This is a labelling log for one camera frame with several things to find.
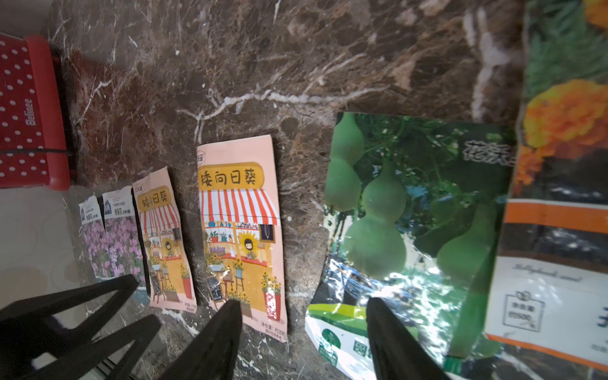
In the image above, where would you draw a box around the green gourd seed packet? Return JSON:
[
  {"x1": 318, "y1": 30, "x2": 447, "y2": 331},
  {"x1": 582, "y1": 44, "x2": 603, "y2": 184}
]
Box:
[{"x1": 305, "y1": 112, "x2": 516, "y2": 379}]

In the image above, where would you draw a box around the orange marigold seed packet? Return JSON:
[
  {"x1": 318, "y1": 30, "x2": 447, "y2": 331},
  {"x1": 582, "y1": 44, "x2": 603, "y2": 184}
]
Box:
[{"x1": 484, "y1": 1, "x2": 607, "y2": 371}]

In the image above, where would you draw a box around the red polka-dot toaster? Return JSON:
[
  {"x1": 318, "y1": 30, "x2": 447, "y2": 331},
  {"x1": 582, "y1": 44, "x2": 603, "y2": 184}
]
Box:
[{"x1": 1, "y1": 33, "x2": 71, "y2": 192}]

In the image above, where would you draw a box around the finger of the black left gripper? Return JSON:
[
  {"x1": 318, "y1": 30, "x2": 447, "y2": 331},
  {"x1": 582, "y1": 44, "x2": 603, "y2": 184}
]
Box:
[
  {"x1": 1, "y1": 275, "x2": 138, "y2": 359},
  {"x1": 19, "y1": 315, "x2": 162, "y2": 379}
]

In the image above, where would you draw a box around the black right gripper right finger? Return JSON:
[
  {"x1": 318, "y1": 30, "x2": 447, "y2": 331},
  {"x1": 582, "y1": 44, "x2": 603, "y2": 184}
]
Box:
[{"x1": 367, "y1": 298, "x2": 449, "y2": 380}]

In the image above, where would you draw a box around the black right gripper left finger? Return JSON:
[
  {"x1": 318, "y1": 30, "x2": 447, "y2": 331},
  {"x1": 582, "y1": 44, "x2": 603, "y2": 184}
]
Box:
[{"x1": 161, "y1": 300, "x2": 242, "y2": 379}]

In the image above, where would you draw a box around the purple flower seed packet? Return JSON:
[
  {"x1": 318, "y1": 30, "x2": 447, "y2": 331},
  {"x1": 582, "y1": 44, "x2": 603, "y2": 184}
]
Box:
[
  {"x1": 101, "y1": 185, "x2": 150, "y2": 306},
  {"x1": 79, "y1": 196, "x2": 113, "y2": 279}
]

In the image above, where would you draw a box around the pink sunflower shop seed packet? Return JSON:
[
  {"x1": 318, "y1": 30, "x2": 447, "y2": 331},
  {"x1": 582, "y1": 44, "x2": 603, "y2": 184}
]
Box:
[{"x1": 133, "y1": 167, "x2": 197, "y2": 314}]

